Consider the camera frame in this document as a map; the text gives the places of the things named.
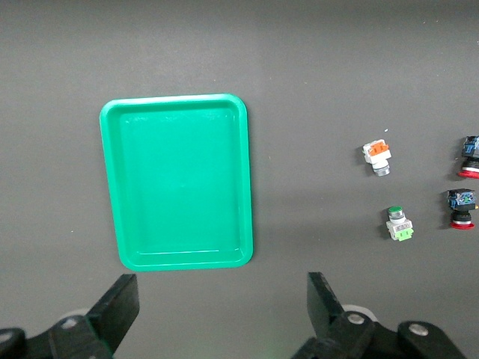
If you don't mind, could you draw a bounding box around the red mushroom pushbutton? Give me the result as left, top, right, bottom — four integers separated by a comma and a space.
447, 188, 479, 230
457, 135, 479, 180

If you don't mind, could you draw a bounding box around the white pushbutton with orange block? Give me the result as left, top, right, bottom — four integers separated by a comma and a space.
361, 141, 392, 177

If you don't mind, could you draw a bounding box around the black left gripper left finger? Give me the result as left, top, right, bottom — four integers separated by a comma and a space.
0, 274, 141, 359

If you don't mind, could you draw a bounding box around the green plastic tray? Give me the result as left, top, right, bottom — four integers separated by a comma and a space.
99, 93, 254, 272

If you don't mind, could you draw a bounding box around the white switch green tab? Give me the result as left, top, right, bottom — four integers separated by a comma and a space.
385, 205, 415, 243

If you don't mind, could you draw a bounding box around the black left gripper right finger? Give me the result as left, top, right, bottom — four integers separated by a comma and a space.
290, 271, 469, 359

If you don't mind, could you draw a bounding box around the dark grey table mat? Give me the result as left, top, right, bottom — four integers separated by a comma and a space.
0, 0, 479, 359

